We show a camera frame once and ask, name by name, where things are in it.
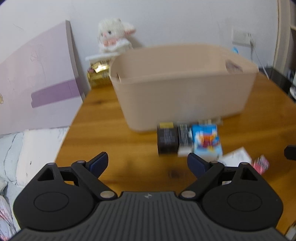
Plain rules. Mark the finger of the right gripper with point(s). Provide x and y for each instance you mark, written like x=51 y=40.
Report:
x=290 y=152

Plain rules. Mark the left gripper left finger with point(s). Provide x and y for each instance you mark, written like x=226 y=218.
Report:
x=88 y=173

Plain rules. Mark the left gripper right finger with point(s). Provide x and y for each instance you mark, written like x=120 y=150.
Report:
x=208 y=174

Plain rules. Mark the blue cartoon box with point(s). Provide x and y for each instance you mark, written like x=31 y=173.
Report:
x=206 y=142

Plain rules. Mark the white crumpled paper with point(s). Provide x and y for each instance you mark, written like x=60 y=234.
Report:
x=234 y=158

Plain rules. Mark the red white small packet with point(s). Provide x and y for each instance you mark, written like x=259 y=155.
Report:
x=260 y=164

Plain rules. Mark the black white small box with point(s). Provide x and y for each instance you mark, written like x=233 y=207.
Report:
x=185 y=139

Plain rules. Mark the white bed sheet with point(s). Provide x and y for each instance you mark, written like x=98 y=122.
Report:
x=23 y=155

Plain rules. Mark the black furniture beside table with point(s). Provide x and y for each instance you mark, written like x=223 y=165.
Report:
x=281 y=81

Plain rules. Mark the pink purple headboard panel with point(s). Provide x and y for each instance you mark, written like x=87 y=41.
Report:
x=40 y=84

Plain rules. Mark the beige plastic storage basket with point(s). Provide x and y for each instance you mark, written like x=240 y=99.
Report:
x=185 y=83

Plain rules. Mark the gold foil snack packet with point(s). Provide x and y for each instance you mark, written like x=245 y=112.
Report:
x=98 y=74

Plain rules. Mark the blue cartoon figurine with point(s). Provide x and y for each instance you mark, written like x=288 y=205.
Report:
x=235 y=50

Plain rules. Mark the white plush lamb toy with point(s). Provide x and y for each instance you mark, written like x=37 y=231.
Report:
x=112 y=35

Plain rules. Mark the white wall switch socket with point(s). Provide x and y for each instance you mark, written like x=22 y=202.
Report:
x=241 y=38

